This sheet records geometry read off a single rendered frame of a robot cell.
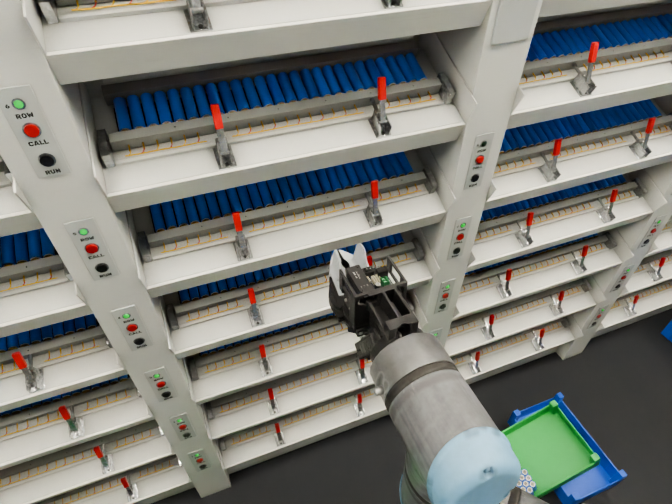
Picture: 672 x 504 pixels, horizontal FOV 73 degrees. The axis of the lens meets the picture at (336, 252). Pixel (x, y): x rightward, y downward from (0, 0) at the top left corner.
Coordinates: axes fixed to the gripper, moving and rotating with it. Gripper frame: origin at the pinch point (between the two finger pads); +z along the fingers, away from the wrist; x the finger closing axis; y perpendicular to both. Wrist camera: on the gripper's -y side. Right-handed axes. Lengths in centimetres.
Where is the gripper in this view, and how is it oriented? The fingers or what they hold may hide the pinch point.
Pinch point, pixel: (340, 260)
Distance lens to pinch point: 69.3
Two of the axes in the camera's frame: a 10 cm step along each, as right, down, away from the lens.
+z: -3.6, -6.2, 7.0
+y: -0.1, -7.4, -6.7
